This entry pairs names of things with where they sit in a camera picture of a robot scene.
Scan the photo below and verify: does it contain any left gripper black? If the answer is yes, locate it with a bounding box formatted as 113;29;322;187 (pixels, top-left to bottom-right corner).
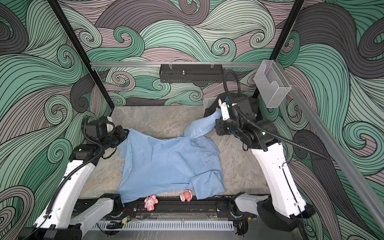
100;125;129;152

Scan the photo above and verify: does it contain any light blue long sleeve shirt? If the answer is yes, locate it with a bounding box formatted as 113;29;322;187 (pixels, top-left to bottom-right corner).
118;109;226;203

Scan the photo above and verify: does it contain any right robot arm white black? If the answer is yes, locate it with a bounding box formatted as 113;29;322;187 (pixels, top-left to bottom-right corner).
216;70;315;232

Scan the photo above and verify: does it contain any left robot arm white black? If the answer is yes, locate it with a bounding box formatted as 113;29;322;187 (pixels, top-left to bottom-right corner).
17;117;129;240

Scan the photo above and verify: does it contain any dark grey striped shirt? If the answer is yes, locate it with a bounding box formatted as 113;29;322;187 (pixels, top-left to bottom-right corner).
204;93;259;118

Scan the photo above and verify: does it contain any pink plush pig toy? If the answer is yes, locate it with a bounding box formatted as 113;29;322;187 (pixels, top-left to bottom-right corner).
144;195;159;212

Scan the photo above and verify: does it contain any pink white plush toy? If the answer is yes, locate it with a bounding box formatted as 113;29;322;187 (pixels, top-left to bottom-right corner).
180;190;193;203

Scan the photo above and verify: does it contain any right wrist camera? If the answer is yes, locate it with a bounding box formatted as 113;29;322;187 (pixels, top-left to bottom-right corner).
218;99;233;121

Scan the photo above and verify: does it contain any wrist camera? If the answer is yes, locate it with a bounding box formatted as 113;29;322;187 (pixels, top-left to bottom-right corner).
218;99;233;121
83;116;115;139

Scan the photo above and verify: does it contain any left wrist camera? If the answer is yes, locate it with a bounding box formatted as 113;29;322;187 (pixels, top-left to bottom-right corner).
83;116;115;139

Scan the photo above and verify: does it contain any left black frame post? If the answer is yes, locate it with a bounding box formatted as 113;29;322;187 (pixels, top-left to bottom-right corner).
47;0;115;111

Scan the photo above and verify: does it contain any black frame post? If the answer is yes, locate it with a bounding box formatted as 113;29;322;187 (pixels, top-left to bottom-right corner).
251;0;306;100
47;0;115;111

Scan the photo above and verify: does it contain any clear plastic wall bin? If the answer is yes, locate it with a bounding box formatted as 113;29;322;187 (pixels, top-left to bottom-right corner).
254;60;292;109

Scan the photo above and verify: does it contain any horizontal aluminium rail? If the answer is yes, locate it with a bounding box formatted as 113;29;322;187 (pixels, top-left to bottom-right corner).
90;61;261;69

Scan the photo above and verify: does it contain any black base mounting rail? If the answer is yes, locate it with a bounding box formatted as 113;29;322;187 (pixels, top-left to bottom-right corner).
71;196;298;219

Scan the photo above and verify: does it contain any white slotted cable duct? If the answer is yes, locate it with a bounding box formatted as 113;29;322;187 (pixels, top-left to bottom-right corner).
89;220;235;232

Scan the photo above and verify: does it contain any right side aluminium rail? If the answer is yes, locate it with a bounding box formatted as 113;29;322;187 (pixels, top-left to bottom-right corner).
272;61;384;230

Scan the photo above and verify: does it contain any right black frame post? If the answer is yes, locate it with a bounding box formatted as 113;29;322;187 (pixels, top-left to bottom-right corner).
251;0;306;100

